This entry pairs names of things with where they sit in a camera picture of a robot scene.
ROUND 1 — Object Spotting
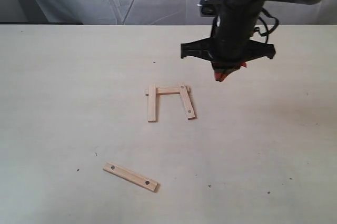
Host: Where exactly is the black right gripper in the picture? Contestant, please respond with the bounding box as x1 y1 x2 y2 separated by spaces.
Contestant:
181 16 276 82

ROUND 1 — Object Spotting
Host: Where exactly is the wood strip with two magnets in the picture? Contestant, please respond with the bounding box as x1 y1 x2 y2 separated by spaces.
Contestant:
178 82 196 120

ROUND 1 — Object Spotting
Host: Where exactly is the wood strip with magnets bottom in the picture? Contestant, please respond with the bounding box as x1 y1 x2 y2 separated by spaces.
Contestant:
103 162 158 192

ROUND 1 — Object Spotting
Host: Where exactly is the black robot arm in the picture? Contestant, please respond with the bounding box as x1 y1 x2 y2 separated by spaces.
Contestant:
181 0 321 82

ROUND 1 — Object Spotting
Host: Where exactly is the plain horizontal wood strip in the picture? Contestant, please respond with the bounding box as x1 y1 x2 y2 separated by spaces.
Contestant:
145 86 190 96

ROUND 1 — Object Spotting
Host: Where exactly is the plain wood strip left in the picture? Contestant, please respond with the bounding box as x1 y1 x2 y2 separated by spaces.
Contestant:
148 84 156 123

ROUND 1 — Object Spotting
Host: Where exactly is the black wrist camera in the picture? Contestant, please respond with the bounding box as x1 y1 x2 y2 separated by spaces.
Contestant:
197 0 223 17

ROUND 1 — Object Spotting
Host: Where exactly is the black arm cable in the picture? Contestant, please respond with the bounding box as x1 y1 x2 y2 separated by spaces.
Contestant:
247 0 337 43

